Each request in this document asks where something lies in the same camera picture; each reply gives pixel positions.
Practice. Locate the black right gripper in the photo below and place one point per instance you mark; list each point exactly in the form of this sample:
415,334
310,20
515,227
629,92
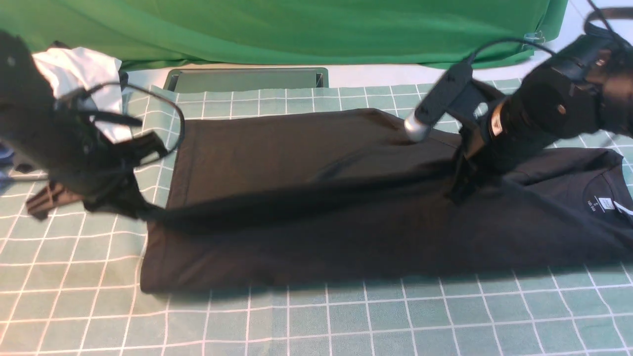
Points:
473,108

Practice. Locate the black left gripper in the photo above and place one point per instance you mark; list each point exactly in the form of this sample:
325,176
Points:
100,175

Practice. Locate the dark gray long-sleeve shirt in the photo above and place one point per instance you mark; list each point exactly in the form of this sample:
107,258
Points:
344,195

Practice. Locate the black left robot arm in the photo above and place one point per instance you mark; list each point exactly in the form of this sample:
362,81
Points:
58,137

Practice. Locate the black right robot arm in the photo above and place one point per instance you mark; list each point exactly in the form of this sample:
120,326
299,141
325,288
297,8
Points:
585,88

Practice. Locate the metal backdrop clip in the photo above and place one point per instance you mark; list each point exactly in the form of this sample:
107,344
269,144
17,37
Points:
533,38

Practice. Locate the green checkered table cloth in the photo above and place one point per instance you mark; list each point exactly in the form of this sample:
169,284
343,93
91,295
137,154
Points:
69,287

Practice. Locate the white crumpled garment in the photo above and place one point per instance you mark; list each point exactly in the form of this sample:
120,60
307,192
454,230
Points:
82,68

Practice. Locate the blue crumpled garment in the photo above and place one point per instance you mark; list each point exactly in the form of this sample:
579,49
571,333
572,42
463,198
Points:
6,164

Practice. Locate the green backdrop cloth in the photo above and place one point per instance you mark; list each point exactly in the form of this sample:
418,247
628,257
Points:
170,33

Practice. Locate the gray-green metal tray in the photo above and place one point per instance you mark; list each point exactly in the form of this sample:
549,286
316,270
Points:
195,80

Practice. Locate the black wrist camera silver lens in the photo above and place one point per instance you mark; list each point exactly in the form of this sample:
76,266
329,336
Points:
438,100

